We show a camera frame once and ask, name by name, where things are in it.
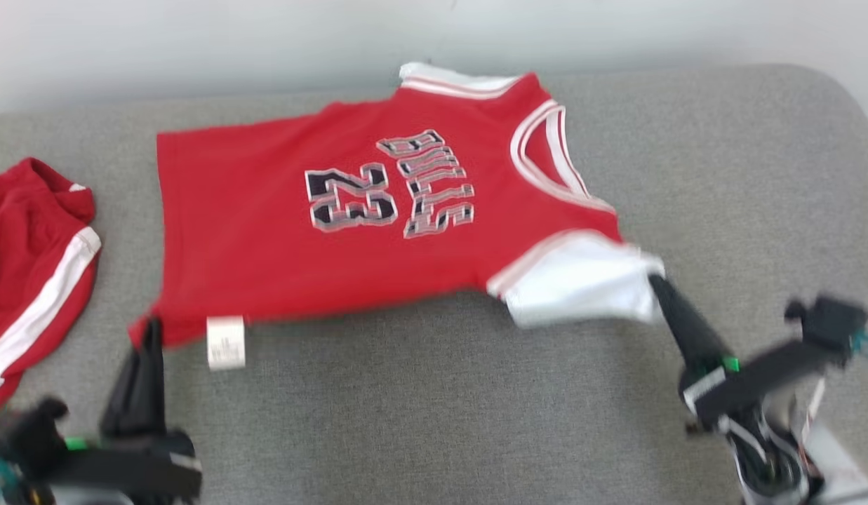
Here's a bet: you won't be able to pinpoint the red shorts with white stripe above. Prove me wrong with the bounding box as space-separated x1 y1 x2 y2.
0 158 102 422

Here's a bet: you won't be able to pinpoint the red basketball jersey number 23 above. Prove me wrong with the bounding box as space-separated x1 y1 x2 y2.
128 62 666 371

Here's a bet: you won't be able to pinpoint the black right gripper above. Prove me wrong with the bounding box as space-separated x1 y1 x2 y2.
648 275 850 432

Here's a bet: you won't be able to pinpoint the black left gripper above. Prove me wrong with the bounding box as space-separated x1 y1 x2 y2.
48 317 203 502

